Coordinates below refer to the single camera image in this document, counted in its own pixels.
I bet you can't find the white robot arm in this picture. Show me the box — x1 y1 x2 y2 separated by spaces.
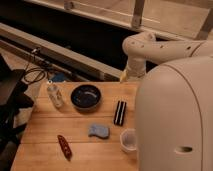
122 32 213 171

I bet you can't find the black white striped box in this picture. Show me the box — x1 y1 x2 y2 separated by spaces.
113 101 127 126

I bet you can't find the black chair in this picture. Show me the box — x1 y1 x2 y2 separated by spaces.
0 53 34 171

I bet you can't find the clear plastic bottle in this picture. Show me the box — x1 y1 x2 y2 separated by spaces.
47 80 64 108

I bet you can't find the blue object behind table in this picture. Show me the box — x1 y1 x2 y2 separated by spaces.
51 73 65 82

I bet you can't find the clear plastic cup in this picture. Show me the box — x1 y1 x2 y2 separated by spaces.
120 128 137 154

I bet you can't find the blue sponge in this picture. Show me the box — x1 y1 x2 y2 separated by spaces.
88 124 110 139

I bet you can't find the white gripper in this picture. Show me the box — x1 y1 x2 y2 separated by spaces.
119 63 146 83

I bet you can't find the black cable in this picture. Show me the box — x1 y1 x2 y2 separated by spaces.
22 49 51 84

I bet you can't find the red pocket knife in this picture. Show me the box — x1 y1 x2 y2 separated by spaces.
57 135 72 161

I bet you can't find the dark blue bowl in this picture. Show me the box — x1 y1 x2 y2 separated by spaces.
70 84 101 110

